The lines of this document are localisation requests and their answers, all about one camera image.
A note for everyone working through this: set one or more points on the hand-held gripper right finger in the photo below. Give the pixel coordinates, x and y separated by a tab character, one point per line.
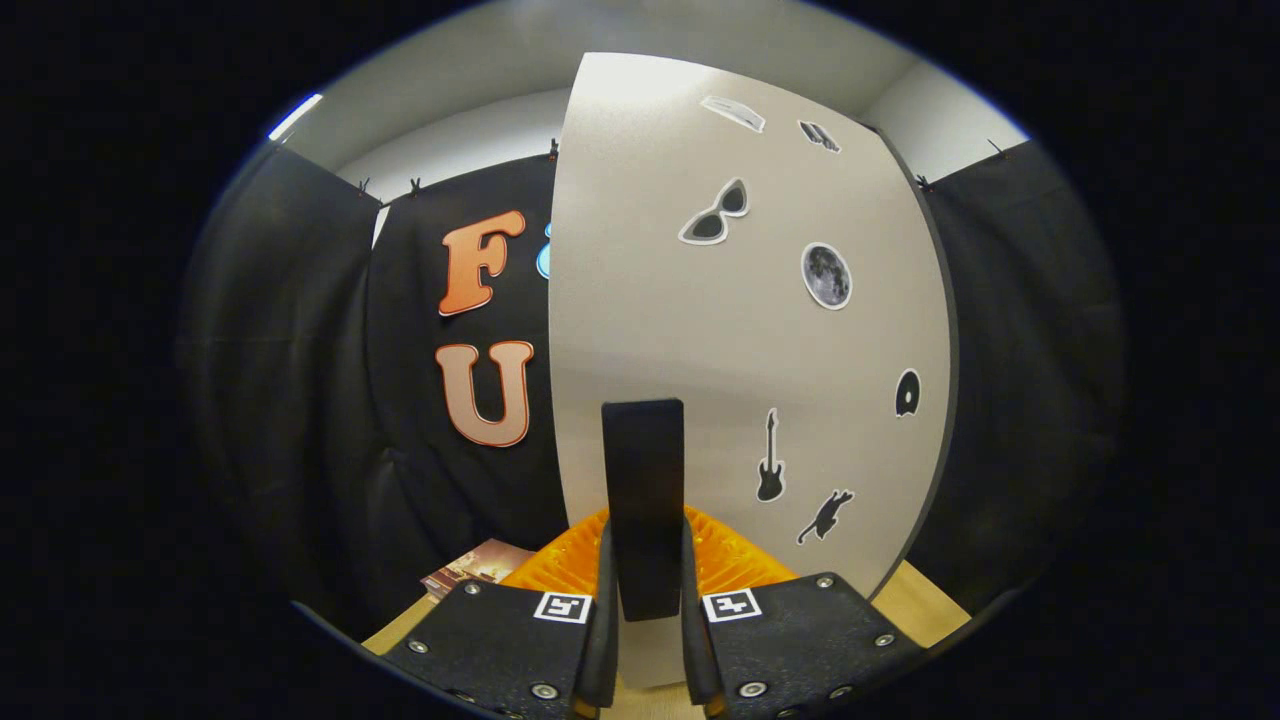
694	650

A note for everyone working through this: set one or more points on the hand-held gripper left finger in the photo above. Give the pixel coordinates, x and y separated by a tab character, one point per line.
606	650

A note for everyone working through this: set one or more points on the brown cover book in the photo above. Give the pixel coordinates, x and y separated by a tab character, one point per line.
475	565

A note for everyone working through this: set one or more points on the black backdrop cloth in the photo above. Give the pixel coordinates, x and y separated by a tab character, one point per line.
300	400

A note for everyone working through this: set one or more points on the narrow ceiling light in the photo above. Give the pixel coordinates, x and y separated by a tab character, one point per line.
295	117

